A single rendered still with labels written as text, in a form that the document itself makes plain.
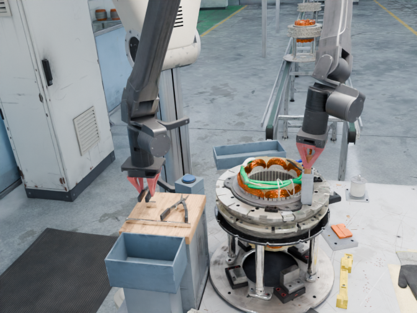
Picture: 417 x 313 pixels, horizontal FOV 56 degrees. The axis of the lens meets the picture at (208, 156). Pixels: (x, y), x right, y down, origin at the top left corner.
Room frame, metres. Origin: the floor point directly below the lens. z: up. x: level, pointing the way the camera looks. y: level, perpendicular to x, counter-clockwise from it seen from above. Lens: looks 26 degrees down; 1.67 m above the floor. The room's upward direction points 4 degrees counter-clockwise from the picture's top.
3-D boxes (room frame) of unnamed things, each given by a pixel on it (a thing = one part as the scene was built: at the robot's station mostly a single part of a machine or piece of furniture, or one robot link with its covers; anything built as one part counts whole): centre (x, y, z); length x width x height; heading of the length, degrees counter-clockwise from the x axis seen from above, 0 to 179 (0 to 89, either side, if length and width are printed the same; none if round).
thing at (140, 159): (0.91, 0.17, 1.24); 0.10 x 0.07 x 0.07; 77
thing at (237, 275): (0.91, -0.07, 0.83); 0.05 x 0.04 x 0.02; 12
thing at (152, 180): (0.91, 0.17, 1.17); 0.07 x 0.07 x 0.09; 77
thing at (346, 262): (0.90, -0.39, 0.80); 0.22 x 0.04 x 0.03; 158
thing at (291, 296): (0.85, -0.21, 0.81); 0.08 x 0.05 x 0.02; 116
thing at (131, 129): (0.90, 0.16, 1.30); 0.07 x 0.06 x 0.07; 37
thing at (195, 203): (0.91, 0.13, 1.05); 0.20 x 0.19 x 0.02; 167
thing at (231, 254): (1.02, -0.06, 0.91); 0.02 x 0.02 x 0.21
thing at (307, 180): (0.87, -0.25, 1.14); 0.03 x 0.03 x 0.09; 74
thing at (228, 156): (1.28, -0.15, 0.92); 0.25 x 0.11 x 0.28; 95
